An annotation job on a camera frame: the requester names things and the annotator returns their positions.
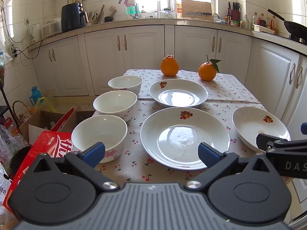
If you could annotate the blue thermos jug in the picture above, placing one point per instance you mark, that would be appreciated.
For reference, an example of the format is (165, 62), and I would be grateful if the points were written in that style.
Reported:
(36, 95)

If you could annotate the black trash bin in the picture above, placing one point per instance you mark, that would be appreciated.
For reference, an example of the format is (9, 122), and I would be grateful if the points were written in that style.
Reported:
(20, 160)

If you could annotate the yellow bag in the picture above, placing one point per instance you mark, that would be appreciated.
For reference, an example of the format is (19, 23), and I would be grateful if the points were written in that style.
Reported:
(46, 101)

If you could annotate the white power strip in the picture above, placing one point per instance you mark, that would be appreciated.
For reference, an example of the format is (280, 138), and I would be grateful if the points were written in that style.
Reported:
(12, 50)

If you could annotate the black metal shelf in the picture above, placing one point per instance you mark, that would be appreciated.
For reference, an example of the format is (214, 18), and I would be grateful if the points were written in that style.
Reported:
(3, 110)

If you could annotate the dark sauce bottle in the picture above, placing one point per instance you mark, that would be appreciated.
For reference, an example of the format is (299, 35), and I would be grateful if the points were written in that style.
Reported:
(227, 16)

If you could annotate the utensil holder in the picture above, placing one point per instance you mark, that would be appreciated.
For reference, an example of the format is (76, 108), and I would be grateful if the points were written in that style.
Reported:
(89, 23)

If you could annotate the white rice cooker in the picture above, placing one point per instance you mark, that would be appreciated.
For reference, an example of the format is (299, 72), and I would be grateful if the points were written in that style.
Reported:
(51, 27)

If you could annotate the yellow oil bottle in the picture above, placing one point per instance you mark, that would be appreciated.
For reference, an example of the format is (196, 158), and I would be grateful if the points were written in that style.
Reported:
(254, 22)

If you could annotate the black gas stove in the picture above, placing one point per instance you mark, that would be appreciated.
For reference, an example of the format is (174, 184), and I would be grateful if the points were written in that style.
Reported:
(299, 39)

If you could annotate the open cardboard box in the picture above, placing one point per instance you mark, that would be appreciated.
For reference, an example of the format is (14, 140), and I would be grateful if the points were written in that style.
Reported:
(36, 122)

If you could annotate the orange with green leaf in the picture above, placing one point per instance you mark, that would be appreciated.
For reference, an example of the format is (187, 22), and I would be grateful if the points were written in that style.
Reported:
(206, 71)

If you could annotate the large white fruit-print plate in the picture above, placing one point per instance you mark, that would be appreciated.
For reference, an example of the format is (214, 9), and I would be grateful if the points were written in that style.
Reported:
(168, 124)

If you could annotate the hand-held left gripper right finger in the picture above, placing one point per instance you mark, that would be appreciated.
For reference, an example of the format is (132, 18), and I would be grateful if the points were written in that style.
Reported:
(208, 155)

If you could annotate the wooden cutting board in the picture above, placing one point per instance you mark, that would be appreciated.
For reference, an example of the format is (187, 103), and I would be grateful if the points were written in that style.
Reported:
(196, 6)

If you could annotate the woven basket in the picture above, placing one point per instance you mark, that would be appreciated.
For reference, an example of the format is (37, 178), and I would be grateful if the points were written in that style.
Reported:
(24, 115)

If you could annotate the metal kitchen faucet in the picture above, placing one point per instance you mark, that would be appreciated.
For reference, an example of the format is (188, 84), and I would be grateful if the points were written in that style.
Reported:
(121, 0)

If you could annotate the black air fryer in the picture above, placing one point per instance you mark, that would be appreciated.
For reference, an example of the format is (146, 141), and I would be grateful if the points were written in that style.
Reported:
(72, 16)

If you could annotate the green dish soap bottle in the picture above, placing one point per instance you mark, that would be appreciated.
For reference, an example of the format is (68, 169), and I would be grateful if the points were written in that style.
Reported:
(131, 10)

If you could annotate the white plastic tray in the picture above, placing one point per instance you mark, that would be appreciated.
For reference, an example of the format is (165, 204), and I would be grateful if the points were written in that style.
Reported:
(263, 28)

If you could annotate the small black pot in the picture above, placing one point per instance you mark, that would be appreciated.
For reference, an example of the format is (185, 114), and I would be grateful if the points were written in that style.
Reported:
(108, 19)

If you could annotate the orange with knobby top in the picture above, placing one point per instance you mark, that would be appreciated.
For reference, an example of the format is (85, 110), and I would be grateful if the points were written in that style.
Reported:
(169, 67)

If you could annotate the cherry print tablecloth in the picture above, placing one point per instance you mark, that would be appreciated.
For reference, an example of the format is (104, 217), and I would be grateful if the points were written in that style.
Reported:
(227, 91)

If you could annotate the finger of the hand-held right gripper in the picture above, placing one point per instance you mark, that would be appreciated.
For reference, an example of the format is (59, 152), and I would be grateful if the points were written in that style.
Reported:
(304, 128)
(271, 141)

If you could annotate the beige kitchen countertop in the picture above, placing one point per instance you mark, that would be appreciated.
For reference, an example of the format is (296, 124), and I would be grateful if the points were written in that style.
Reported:
(168, 21)

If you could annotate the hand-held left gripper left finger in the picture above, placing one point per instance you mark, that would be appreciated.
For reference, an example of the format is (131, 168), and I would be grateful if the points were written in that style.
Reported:
(94, 154)

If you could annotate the clear plastic bag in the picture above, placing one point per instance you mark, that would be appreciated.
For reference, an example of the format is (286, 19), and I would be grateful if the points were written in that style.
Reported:
(12, 139)

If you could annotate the black wok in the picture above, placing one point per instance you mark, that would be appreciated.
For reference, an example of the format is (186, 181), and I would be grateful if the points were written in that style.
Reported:
(295, 28)

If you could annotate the white bowl with pink flowers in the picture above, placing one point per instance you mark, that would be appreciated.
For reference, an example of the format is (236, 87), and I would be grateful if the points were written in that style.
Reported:
(115, 105)
(124, 86)
(96, 129)

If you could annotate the small white fruit-print plate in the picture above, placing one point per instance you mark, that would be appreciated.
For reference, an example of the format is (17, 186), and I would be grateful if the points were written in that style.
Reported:
(178, 95)

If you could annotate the glass jar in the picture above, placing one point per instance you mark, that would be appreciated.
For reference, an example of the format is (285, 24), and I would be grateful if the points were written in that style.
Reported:
(166, 14)

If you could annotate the blue white packet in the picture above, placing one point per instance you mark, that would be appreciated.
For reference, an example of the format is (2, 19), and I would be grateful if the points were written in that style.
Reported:
(219, 19)

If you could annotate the pink dish cloth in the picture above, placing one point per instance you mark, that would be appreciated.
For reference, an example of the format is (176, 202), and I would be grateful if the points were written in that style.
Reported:
(129, 2)

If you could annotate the red knife block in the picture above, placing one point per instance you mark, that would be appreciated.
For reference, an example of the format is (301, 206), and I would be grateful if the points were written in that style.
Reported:
(234, 15)

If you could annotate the deep white fruit-print plate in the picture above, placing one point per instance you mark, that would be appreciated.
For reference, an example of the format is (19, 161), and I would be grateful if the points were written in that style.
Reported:
(247, 124)

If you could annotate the clear glass bottle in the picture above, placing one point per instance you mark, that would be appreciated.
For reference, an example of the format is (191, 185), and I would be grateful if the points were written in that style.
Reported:
(245, 22)

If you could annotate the red carton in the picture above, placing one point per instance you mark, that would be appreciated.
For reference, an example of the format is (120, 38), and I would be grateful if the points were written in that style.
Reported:
(48, 143)

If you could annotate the white electric kettle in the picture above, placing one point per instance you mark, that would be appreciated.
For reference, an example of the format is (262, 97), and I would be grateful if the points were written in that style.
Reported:
(35, 32)

